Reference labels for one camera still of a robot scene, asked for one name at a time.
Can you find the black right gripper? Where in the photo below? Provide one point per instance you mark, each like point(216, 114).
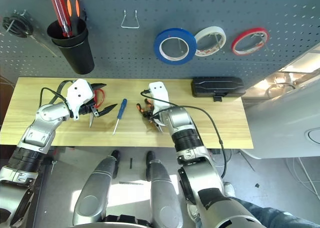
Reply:
point(152, 118)

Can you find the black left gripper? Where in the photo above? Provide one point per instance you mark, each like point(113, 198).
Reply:
point(86, 107)

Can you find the orange black pliers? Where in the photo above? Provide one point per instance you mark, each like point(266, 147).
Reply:
point(139, 107)

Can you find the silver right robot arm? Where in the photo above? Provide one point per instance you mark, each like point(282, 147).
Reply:
point(182, 127)

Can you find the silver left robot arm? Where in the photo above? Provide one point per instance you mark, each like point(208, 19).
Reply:
point(47, 115)

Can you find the grey perforated pegboard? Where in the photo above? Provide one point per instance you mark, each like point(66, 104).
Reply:
point(125, 62)

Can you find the black robot right foot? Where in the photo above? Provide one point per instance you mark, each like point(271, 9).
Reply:
point(150, 157)

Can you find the black robot foot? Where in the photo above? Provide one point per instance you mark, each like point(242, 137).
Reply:
point(115, 159)
point(150, 157)

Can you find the black plastic cup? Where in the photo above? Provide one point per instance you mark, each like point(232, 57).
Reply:
point(77, 60)

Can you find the black floor tape strip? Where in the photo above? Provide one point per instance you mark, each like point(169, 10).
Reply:
point(130, 163)

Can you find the black robot left foot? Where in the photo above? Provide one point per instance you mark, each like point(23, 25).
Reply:
point(115, 159)

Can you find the blue tape roll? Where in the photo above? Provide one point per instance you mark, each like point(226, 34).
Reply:
point(158, 46)

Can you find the black plastic tool case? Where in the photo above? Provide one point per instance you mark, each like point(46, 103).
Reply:
point(217, 86)

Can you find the metal peg hook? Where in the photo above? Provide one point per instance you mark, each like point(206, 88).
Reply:
point(217, 38)
point(261, 37)
point(180, 46)
point(21, 13)

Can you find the silver robot left leg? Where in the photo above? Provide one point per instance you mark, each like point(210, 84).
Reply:
point(95, 188)

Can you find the white tape roll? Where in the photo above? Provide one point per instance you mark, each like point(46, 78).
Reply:
point(203, 33)

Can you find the white sneaker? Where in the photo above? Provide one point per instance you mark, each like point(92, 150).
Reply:
point(230, 188)
point(193, 213)

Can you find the red tape roll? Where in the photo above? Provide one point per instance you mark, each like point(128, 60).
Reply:
point(234, 44)

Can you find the silver robot torso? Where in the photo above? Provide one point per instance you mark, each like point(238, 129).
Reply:
point(100, 225)

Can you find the white furniture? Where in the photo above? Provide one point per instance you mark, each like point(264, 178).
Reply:
point(275, 125)

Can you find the blue jeans leg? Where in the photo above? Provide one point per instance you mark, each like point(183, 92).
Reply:
point(275, 215)

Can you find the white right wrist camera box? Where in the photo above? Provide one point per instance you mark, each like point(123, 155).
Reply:
point(158, 95)

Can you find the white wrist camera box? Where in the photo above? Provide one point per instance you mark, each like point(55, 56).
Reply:
point(78, 94)
point(158, 95)

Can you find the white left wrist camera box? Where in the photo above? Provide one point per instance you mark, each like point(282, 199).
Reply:
point(78, 94)

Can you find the black cup bracket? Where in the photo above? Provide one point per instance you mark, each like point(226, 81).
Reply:
point(84, 15)

